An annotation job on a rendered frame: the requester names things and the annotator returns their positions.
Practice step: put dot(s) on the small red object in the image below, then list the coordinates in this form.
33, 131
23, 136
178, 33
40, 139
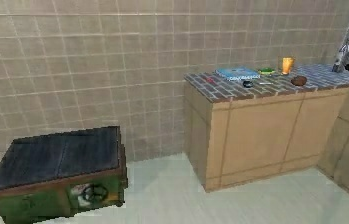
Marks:
210, 79

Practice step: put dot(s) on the small black round object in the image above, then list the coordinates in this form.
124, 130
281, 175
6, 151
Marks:
247, 83

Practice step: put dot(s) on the orange glass cup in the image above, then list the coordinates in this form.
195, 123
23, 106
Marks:
287, 65

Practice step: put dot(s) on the green bin with black lid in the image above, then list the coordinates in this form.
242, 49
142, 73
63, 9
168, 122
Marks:
55, 166

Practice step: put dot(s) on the green dish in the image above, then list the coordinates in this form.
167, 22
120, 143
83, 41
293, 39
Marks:
266, 70

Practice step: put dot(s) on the brown round potato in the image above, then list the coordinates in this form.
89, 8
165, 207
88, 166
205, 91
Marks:
298, 80

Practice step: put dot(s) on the tan counter with tiled top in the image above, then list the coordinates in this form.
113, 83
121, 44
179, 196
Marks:
258, 133

